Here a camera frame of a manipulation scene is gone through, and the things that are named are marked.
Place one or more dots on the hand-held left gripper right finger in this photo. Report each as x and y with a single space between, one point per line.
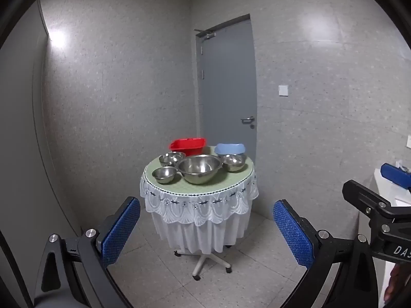
293 234

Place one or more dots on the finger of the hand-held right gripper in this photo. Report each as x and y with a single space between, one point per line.
366 199
396 176

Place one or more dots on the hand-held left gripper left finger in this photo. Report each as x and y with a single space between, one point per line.
120 231

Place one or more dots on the small steel bowl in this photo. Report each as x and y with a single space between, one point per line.
171 158
234 163
164 175

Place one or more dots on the large steel bowl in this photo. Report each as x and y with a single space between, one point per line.
199 168

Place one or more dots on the blue plastic basin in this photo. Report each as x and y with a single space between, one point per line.
229 149

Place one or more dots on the red plastic basin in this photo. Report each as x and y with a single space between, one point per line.
188 146

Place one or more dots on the person's right hand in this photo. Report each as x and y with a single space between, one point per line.
393 284

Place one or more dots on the round table with lace cloth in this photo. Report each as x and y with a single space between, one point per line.
199 218

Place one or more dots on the white swivel table base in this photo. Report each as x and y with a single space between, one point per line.
202 261

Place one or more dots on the grey door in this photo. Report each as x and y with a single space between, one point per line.
228 86

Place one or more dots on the metal door closer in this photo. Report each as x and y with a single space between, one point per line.
207 33

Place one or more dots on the white wall outlet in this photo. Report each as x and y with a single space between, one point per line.
409 141

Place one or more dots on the white wall switch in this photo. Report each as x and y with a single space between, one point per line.
283 90

